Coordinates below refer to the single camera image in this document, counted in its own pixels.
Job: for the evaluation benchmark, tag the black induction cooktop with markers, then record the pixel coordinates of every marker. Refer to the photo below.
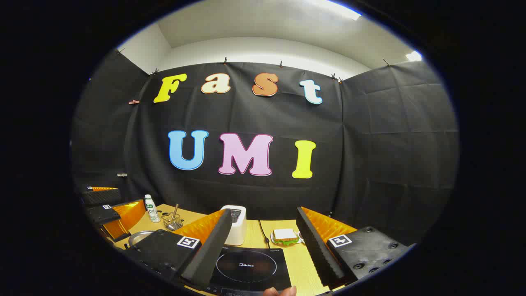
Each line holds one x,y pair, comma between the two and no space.
246,269

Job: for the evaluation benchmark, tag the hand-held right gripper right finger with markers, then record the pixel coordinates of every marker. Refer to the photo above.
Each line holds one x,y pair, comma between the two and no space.
314,246

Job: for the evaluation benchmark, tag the white toaster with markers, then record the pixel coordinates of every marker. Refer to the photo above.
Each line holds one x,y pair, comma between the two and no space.
239,230

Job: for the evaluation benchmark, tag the small white plate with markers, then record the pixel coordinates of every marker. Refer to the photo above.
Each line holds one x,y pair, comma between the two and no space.
272,239

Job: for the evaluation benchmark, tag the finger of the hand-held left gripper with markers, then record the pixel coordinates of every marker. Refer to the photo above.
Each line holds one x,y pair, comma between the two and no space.
102,196
99,214

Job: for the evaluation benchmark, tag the wooden stick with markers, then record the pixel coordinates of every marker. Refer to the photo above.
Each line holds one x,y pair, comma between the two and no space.
175,210

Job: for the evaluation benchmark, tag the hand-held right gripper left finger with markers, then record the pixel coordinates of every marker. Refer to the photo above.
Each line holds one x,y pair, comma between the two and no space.
205,259

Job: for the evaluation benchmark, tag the white drink bottle green label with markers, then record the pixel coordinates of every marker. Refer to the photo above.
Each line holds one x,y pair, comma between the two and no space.
151,211

